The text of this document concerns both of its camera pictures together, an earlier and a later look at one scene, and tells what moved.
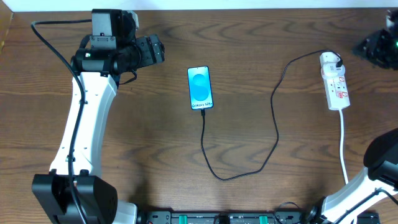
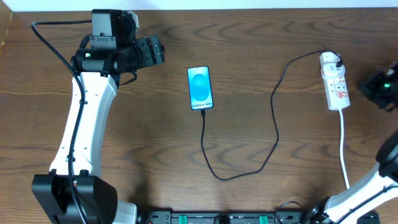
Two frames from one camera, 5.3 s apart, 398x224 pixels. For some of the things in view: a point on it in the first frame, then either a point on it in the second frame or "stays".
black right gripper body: x=369 y=45 → x=370 y=87
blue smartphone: x=199 y=88 stays
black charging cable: x=265 y=163 stays
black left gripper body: x=154 y=48 stays
